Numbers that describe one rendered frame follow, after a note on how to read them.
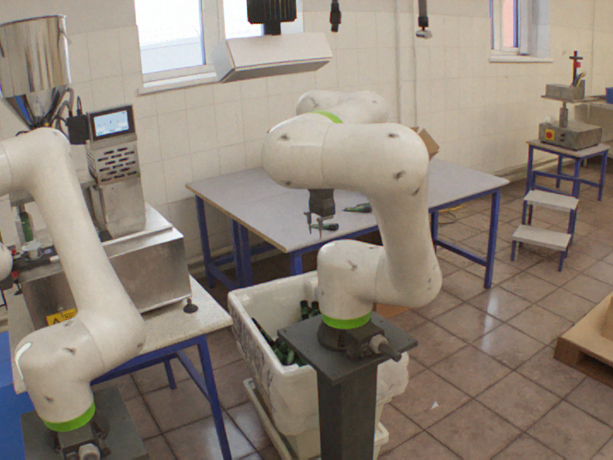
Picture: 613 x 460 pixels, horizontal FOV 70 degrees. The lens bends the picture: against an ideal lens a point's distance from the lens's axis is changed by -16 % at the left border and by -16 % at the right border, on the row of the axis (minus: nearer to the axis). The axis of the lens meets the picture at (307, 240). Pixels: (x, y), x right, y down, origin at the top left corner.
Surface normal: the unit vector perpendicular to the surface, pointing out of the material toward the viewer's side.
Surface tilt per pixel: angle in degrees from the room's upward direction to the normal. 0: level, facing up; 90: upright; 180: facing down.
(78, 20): 90
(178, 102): 90
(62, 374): 89
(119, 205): 90
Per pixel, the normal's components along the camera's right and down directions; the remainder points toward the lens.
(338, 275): -0.39, 0.36
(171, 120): 0.54, 0.31
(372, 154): -0.45, -0.05
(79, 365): 0.76, 0.11
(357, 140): -0.36, -0.33
